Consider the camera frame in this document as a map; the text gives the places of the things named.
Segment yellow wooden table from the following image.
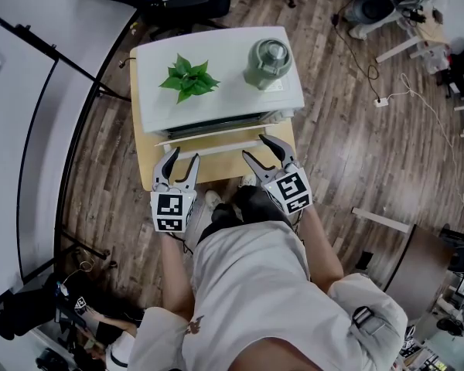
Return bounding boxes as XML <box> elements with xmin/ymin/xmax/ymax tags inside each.
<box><xmin>129</xmin><ymin>46</ymin><xmax>297</xmax><ymax>192</ymax></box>

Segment white cable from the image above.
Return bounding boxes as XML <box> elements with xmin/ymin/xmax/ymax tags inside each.
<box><xmin>386</xmin><ymin>73</ymin><xmax>464</xmax><ymax>204</ymax></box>

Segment person's dark trousers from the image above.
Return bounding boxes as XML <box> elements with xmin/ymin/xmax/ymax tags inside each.
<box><xmin>196</xmin><ymin>185</ymin><xmax>295</xmax><ymax>247</ymax></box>

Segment white frame desk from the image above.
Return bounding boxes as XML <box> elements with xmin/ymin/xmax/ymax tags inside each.
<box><xmin>335</xmin><ymin>0</ymin><xmax>455</xmax><ymax>64</ymax></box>

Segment person's left forearm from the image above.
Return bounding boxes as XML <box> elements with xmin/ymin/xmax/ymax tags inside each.
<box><xmin>160</xmin><ymin>232</ymin><xmax>196</xmax><ymax>320</ymax></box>

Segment green shaker bottle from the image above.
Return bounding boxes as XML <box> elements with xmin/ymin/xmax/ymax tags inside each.
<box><xmin>242</xmin><ymin>38</ymin><xmax>294</xmax><ymax>91</ymax></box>

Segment person's right forearm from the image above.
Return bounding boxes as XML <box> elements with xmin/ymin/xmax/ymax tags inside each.
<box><xmin>299</xmin><ymin>209</ymin><xmax>345</xmax><ymax>295</ymax></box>

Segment white glass oven door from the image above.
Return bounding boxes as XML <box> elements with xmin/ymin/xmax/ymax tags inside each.
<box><xmin>153</xmin><ymin>121</ymin><xmax>281</xmax><ymax>158</ymax></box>

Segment black cable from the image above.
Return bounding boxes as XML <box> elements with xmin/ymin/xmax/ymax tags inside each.
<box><xmin>331</xmin><ymin>12</ymin><xmax>382</xmax><ymax>102</ymax></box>

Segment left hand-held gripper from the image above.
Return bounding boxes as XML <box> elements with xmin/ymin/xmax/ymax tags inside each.
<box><xmin>149</xmin><ymin>147</ymin><xmax>201</xmax><ymax>234</ymax></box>

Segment green potted plant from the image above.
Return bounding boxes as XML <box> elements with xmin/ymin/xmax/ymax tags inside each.
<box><xmin>159</xmin><ymin>53</ymin><xmax>221</xmax><ymax>105</ymax></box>

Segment white toaster oven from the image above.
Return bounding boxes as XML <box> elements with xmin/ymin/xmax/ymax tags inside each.
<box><xmin>135</xmin><ymin>25</ymin><xmax>305</xmax><ymax>141</ymax></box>

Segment white desk bar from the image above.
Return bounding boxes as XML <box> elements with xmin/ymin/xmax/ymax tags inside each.
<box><xmin>350</xmin><ymin>206</ymin><xmax>411</xmax><ymax>234</ymax></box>

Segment person's white shirt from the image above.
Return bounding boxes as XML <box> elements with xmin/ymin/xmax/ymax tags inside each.
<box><xmin>127</xmin><ymin>220</ymin><xmax>409</xmax><ymax>371</ymax></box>

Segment person's left white shoe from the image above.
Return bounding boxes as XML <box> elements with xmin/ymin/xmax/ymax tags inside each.
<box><xmin>204</xmin><ymin>189</ymin><xmax>223</xmax><ymax>210</ymax></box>

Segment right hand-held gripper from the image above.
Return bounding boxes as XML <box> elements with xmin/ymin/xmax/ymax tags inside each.
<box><xmin>241</xmin><ymin>134</ymin><xmax>314</xmax><ymax>216</ymax></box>

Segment black framed whiteboard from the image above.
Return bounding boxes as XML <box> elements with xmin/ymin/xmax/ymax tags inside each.
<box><xmin>0</xmin><ymin>5</ymin><xmax>135</xmax><ymax>312</ymax></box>

